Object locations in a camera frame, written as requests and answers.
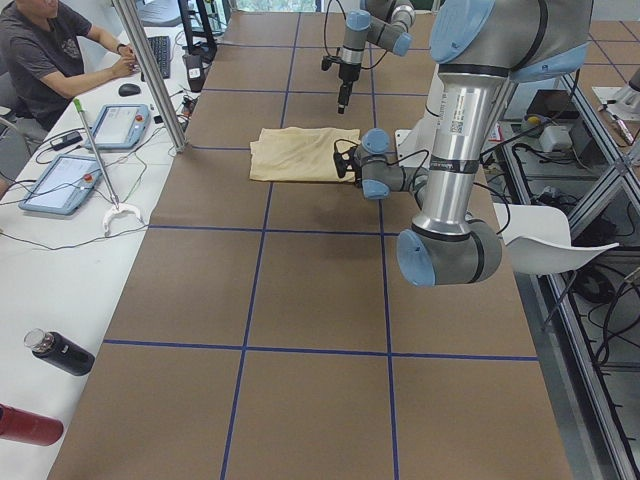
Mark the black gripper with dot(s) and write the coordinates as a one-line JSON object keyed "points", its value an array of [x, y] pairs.
{"points": [[346, 73], [353, 161]]}

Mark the reacher grabber stick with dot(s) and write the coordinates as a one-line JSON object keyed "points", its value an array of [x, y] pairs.
{"points": [[118, 207]]}

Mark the white plastic chair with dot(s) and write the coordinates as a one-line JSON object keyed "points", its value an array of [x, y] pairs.
{"points": [[538, 240]]}

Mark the aluminium frame post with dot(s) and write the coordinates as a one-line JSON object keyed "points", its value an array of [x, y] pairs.
{"points": [[127, 13]]}

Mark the black water bottle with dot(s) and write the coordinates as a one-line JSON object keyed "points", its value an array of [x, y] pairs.
{"points": [[57, 350]]}

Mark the far blue teach pendant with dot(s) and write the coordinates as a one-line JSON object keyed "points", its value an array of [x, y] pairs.
{"points": [[120, 127]]}

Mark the blue teach pendant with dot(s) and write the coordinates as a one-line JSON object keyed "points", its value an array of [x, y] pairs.
{"points": [[64, 186], [120, 127]]}

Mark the black computer mouse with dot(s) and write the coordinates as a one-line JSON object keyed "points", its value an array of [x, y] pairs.
{"points": [[129, 89]]}

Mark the red water bottle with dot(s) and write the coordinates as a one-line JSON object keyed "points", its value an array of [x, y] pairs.
{"points": [[28, 427]]}

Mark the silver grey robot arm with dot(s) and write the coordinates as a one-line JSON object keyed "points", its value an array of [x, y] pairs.
{"points": [[385, 24], [479, 47]]}

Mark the black keyboard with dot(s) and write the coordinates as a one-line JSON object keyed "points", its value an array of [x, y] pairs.
{"points": [[161, 49]]}

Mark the seated person grey shirt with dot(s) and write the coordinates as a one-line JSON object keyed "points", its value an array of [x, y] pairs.
{"points": [[39, 43]]}

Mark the cream long sleeve shirt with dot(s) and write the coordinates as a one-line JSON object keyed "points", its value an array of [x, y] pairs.
{"points": [[298, 154]]}

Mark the near blue teach pendant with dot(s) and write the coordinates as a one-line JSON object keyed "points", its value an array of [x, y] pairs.
{"points": [[64, 186]]}

